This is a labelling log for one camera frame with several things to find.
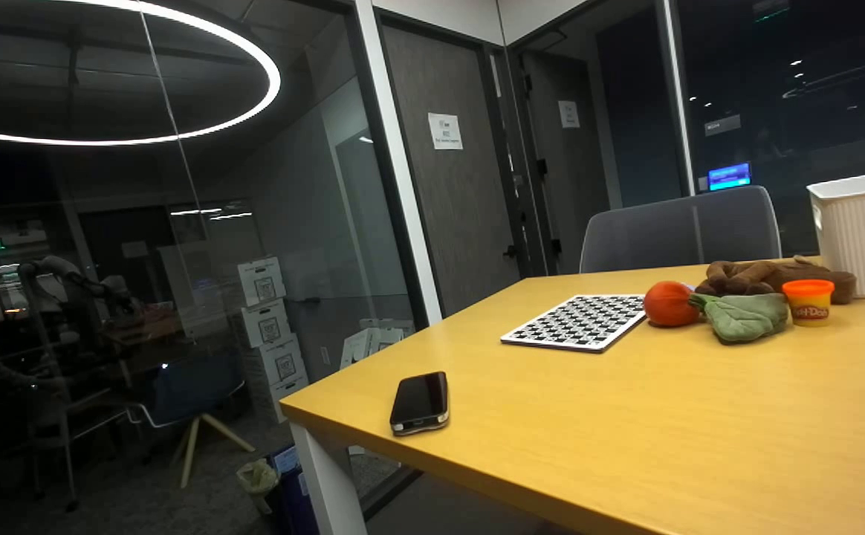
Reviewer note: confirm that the black phone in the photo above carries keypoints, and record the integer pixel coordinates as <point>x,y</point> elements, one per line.
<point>420,403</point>

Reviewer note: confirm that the large white paper door sign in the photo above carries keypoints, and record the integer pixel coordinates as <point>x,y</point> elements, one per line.
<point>445,133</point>

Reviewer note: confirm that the white keyboard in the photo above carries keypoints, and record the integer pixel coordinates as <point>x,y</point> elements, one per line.
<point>577,322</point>

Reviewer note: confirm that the white cardboard box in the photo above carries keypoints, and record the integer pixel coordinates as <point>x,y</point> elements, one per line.
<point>283,365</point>
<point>264,280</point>
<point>267,326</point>

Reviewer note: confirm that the small white paper door sign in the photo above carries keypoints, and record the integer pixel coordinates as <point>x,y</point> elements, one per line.
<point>570,113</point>

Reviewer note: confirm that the grey office chair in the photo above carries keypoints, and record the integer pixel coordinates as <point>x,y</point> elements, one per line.
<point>669,232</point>

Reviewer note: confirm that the orange ball toy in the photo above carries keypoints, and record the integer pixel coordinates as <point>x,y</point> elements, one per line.
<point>669,304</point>

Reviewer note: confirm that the blue bin under table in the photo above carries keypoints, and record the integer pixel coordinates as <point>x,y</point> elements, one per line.
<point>296,494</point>

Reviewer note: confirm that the small waste bin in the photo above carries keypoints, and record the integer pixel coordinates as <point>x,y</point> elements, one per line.
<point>256,476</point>

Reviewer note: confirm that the dark chair with wooden legs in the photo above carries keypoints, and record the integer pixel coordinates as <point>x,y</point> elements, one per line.
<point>188,390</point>

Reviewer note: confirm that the blue glowing screen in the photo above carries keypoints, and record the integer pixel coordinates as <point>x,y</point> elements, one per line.
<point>730,176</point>

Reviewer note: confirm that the brown plush toy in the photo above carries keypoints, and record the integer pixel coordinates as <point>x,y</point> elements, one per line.
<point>747,274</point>

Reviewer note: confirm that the green plush toy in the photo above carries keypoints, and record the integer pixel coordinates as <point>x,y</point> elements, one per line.
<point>744,320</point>

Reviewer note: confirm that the small orange play-dough cup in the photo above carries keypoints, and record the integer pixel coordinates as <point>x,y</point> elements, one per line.
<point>808,299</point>

